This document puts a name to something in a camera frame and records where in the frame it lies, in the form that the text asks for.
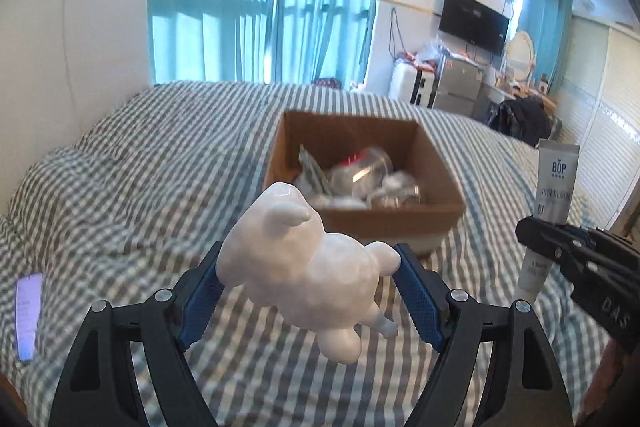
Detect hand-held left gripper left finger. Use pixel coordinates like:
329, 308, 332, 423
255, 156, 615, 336
47, 242, 227, 427

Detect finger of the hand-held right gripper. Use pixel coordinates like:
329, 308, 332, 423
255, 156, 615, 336
567, 224, 640, 254
516, 217, 602, 279

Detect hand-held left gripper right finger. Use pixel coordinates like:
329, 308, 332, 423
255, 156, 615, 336
392, 243, 576, 427

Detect white grey tube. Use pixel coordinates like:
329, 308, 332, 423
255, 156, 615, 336
517, 139, 582, 303

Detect brown cardboard box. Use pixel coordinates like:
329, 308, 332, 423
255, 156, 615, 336
263, 109, 467, 258

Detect white sheep figurine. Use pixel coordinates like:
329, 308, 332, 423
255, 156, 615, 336
216, 182, 402, 364

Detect clear plastic jar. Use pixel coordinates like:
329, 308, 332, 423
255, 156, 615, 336
325, 147, 394, 198

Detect silver foil packet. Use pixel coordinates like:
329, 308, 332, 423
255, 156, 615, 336
298, 146, 332, 196

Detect black jacket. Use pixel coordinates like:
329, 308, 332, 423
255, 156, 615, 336
492, 96, 554, 148

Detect checked bed blanket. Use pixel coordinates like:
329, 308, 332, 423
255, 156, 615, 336
0, 79, 640, 427

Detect white wardrobe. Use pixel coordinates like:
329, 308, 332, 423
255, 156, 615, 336
552, 14, 640, 230

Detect white dressing desk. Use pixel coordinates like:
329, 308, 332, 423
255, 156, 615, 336
482, 79, 558, 118

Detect smartphone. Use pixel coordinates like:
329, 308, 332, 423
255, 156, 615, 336
15, 272, 45, 362

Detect silver small fridge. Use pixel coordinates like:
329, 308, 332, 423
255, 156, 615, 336
432, 57, 486, 118

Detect oval white mirror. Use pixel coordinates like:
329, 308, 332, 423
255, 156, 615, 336
505, 31, 537, 84

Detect white suitcase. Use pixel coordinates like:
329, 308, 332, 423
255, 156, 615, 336
389, 59, 439, 108

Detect clear plastic bag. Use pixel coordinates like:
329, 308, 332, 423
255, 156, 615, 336
415, 38, 452, 64

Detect narrow teal curtain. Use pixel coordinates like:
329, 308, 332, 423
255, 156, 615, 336
519, 0, 576, 84

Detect white headboard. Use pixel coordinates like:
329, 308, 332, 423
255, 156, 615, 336
0, 0, 154, 228

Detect black wall television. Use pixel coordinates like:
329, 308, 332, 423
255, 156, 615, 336
439, 0, 511, 56

